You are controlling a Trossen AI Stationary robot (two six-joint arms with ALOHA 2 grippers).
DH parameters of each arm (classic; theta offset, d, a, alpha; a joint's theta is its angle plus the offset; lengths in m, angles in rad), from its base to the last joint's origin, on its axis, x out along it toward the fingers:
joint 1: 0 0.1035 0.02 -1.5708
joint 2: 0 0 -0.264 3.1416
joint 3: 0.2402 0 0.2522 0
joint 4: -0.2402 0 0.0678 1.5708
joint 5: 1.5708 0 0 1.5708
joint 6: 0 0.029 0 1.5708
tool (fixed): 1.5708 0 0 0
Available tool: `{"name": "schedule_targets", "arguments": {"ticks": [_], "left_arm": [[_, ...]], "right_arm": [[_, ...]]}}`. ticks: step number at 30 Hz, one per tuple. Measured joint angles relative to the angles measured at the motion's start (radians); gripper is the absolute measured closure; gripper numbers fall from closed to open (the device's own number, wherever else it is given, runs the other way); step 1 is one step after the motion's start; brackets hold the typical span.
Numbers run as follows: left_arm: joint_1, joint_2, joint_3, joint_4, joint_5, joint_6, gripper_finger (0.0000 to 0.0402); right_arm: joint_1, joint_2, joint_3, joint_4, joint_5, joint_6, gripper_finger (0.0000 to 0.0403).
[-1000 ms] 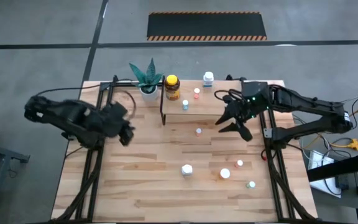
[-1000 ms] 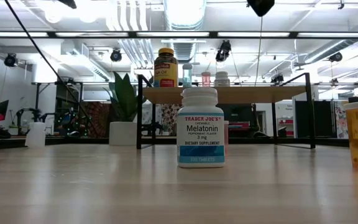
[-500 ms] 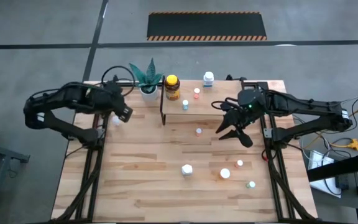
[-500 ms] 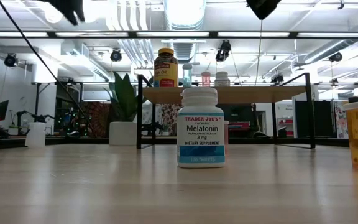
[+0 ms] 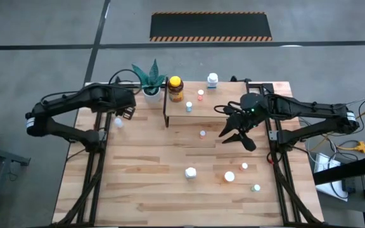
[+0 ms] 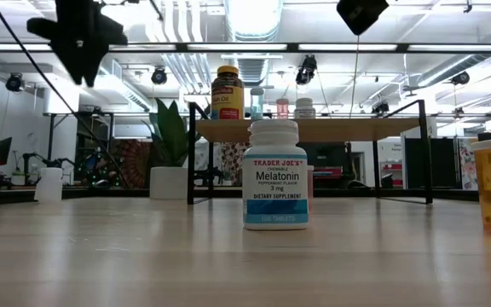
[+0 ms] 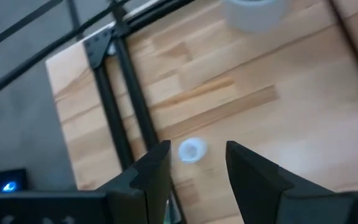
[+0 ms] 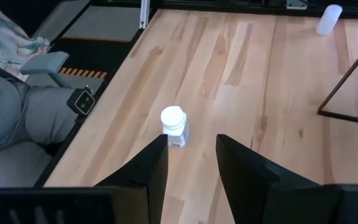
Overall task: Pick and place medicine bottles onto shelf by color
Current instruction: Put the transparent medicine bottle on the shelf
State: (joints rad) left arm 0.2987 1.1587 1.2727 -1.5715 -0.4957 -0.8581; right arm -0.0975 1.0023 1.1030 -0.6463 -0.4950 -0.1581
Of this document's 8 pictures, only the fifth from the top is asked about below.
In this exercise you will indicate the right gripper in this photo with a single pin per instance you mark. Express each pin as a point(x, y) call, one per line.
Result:
point(249, 109)

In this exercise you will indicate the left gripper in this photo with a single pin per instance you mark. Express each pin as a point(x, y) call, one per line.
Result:
point(127, 113)

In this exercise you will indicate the white translucent vial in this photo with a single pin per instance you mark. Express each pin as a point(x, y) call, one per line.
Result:
point(118, 122)

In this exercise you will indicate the white round cap bottle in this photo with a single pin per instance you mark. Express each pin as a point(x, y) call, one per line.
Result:
point(229, 176)

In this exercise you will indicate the amber bottle yellow lid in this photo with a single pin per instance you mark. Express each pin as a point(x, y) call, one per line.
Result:
point(175, 90)

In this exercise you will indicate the pink vial white cap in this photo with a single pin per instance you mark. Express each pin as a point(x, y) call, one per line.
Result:
point(202, 133)
point(244, 165)
point(200, 92)

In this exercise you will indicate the blue vial white cap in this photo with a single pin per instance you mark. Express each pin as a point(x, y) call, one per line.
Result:
point(189, 104)

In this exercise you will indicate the white bottle blue label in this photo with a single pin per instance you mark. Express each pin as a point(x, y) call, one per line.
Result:
point(190, 172)
point(212, 79)

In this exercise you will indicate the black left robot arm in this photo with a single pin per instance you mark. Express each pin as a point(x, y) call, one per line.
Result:
point(74, 98)

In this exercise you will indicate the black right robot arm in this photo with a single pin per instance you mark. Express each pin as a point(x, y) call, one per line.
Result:
point(312, 111)

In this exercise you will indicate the wooden shelf black legs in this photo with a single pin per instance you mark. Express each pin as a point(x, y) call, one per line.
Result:
point(208, 101)

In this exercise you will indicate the green plant white pot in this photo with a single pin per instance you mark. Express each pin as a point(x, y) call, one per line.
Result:
point(152, 95)

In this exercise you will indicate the white paper sheet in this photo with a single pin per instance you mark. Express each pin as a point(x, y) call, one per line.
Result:
point(323, 161)

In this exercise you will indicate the black mat hazard stripes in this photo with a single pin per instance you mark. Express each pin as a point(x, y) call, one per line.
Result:
point(211, 27)

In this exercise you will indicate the yellow power splitter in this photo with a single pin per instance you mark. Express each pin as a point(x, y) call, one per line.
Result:
point(361, 147)

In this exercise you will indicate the grey metal table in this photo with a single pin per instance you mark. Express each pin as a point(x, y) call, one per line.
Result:
point(2, 154)

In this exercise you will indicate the black aluminium rig frame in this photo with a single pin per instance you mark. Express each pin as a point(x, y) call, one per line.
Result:
point(265, 85)

